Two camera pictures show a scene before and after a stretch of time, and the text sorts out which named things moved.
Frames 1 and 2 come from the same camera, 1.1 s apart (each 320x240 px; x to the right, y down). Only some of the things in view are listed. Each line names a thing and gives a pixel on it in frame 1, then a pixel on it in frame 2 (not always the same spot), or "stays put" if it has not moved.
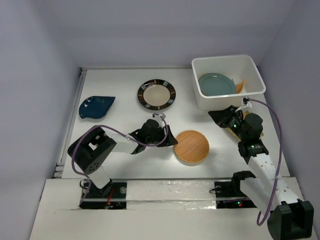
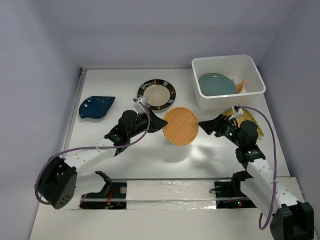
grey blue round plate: (215, 84) stays put
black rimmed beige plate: (156, 94) stays put
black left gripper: (170, 141) to (157, 124)
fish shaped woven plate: (239, 87) stays put
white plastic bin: (240, 67) stays put
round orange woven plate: (192, 148) to (182, 125)
